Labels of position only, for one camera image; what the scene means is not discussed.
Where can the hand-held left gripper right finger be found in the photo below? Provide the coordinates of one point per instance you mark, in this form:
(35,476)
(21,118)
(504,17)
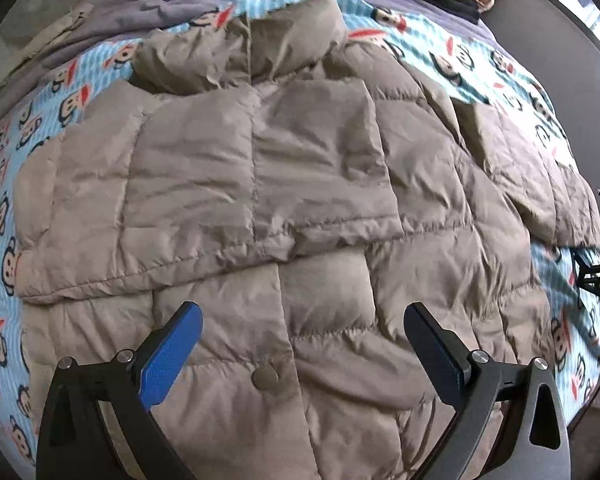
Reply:
(432,350)

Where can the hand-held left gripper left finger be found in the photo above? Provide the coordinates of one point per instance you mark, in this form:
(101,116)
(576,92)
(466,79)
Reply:
(172,350)

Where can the beige quilted down jacket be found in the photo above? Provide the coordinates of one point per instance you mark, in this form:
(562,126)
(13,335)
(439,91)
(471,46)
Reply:
(300,170)

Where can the blue monkey printed blanket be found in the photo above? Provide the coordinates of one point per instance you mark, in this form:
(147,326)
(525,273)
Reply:
(55,95)

